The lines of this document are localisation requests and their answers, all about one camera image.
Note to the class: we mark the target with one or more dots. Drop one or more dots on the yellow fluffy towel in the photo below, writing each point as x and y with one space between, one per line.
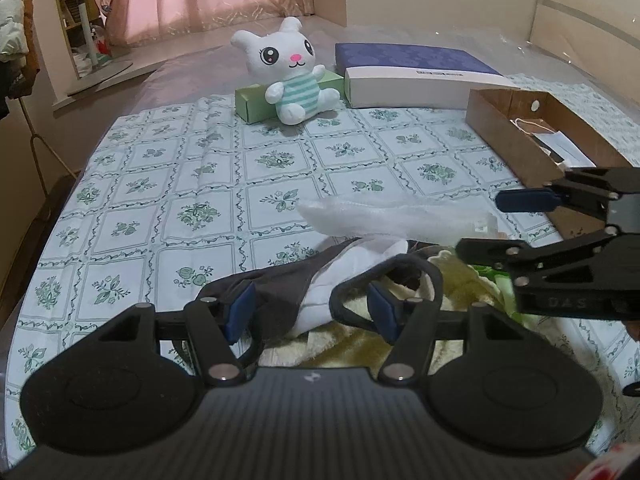
440 324

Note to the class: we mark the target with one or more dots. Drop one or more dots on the clear plastic bag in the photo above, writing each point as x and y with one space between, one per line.
408 216

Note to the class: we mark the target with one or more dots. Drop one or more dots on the green rectangular box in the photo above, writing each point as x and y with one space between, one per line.
250 104

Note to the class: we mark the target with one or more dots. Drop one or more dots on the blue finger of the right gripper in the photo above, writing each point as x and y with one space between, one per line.
577 197
582 260

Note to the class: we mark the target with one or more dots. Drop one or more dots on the dark grey white garment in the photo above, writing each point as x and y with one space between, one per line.
293 298

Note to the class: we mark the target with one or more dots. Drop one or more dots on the white puffer jacket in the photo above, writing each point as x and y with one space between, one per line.
13 43

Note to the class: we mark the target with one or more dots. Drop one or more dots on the brown cardboard tray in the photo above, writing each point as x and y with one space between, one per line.
489 114

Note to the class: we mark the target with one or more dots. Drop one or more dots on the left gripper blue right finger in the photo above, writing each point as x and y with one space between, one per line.
409 326

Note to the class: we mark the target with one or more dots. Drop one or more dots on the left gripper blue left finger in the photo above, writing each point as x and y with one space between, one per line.
213 326

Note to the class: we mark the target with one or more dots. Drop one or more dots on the wooden bookshelf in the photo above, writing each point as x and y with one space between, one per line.
71 13

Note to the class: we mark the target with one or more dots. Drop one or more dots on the person's right hand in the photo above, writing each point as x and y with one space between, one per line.
633 330

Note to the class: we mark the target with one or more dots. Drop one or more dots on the brown jacket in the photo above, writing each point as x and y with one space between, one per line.
20 81

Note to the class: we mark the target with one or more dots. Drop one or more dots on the blue surgical face mask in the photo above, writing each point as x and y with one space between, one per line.
563 151

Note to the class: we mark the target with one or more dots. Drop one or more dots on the blue and white flat box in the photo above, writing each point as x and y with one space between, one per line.
409 75

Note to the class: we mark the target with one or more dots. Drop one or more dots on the wooden headboard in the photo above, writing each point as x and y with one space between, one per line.
595 37

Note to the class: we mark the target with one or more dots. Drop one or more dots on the white bunny plush toy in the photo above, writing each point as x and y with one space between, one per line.
285 64

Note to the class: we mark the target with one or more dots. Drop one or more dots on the green microfiber cloth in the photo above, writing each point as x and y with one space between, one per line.
500 285

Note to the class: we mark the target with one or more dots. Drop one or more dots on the floral green white tablecloth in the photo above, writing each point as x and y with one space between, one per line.
179 195

